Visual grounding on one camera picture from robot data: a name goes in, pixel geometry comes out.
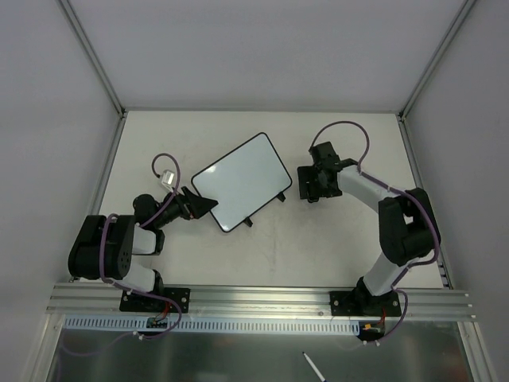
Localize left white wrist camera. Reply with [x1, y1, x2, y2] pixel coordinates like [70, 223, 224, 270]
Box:
[159, 170, 175, 190]

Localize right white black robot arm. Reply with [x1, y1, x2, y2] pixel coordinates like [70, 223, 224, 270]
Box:
[297, 142, 441, 315]

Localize right aluminium frame post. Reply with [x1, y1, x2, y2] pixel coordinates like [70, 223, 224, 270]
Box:
[398, 0, 477, 121]

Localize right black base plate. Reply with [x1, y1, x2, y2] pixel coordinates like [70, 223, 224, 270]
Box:
[329, 290, 402, 318]

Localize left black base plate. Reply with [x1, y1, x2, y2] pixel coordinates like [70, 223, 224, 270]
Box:
[119, 286, 191, 314]

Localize aluminium frame post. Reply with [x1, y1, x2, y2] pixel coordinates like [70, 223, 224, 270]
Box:
[398, 0, 477, 121]
[56, 0, 125, 118]

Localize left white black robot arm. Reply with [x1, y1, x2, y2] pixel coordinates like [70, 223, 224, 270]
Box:
[68, 187, 219, 310]

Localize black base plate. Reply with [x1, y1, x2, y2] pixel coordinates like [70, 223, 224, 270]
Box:
[119, 286, 191, 314]
[329, 290, 402, 318]

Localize white marker pen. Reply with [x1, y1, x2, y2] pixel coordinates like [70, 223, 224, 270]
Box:
[302, 352, 327, 382]

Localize black framed whiteboard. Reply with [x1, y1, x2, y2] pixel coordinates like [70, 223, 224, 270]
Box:
[191, 132, 293, 233]

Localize white slotted cable duct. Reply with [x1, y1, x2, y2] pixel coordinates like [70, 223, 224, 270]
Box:
[63, 314, 360, 337]

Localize left aluminium frame post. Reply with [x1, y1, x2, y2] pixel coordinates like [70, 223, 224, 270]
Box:
[56, 0, 125, 118]

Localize aluminium front rail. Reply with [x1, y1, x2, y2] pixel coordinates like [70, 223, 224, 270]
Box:
[45, 282, 478, 322]

